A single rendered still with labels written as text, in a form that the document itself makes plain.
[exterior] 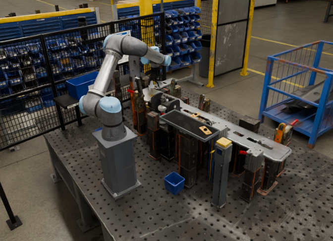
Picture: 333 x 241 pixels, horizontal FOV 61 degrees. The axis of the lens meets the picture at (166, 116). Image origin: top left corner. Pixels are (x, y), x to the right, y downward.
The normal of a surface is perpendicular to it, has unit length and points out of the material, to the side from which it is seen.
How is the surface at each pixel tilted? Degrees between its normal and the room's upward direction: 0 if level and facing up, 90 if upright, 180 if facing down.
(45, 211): 0
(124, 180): 90
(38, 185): 0
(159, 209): 0
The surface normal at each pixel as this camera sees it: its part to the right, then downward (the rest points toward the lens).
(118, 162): 0.59, 0.38
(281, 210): -0.03, -0.87
